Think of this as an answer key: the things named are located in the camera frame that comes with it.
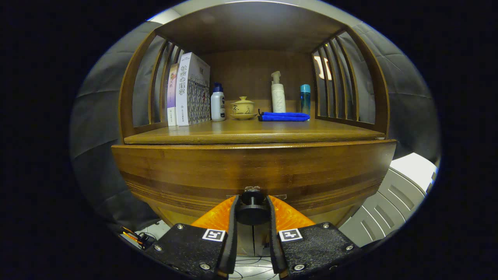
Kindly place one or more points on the wooden cabinet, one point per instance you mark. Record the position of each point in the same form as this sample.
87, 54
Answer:
253, 74

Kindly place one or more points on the wooden drawer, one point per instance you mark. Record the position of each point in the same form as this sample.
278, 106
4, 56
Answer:
253, 167

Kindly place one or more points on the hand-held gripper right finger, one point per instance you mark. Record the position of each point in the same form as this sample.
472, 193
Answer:
273, 249

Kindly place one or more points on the white bottle blue cap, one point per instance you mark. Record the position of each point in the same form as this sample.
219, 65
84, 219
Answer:
217, 107

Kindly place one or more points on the beige lidded teacup with saucer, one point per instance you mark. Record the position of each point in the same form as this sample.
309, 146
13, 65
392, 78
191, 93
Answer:
243, 107

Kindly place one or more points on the black drawer knob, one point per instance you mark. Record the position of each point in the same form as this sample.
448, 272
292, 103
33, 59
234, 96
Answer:
253, 214

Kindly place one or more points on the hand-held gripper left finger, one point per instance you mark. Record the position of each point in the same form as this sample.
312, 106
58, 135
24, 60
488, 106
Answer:
232, 241

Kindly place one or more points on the thin purple white book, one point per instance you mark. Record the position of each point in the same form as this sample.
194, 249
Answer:
172, 97

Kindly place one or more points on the thick white patterned book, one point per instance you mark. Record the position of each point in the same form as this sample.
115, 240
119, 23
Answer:
194, 97

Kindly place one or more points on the wooden countertop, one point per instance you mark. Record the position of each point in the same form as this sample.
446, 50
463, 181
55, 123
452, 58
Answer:
272, 132

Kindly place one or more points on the orange black tool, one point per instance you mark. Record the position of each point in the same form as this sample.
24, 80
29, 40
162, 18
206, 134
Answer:
134, 237

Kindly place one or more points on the blue folded cloth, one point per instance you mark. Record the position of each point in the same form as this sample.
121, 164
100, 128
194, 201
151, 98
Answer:
284, 116

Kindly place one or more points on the clear blue bottle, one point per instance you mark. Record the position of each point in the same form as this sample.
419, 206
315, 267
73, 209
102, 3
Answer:
305, 101

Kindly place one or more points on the white pump bottle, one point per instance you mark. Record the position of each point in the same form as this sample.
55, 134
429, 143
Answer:
278, 99

